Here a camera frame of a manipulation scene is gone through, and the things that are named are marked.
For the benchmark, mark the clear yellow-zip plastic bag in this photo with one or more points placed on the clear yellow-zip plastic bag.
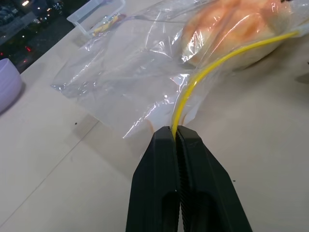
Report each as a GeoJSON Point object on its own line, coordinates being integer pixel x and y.
{"type": "Point", "coordinates": [125, 79]}

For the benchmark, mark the lavender bowl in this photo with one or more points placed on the lavender bowl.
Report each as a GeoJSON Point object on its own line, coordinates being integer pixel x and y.
{"type": "Point", "coordinates": [8, 82]}

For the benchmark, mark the clear plastic container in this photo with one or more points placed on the clear plastic container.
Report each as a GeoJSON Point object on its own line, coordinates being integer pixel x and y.
{"type": "Point", "coordinates": [96, 12]}

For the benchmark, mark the golden bread loaf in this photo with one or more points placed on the golden bread loaf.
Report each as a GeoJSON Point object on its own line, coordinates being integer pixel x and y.
{"type": "Point", "coordinates": [229, 31]}

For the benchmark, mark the yellow red packet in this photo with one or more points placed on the yellow red packet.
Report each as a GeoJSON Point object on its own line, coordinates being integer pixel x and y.
{"type": "Point", "coordinates": [106, 25]}

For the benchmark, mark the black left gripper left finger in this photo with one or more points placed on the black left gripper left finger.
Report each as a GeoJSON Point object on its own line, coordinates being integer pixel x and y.
{"type": "Point", "coordinates": [154, 183]}

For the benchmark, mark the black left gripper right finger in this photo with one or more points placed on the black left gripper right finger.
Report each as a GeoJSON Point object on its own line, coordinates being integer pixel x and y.
{"type": "Point", "coordinates": [207, 183]}

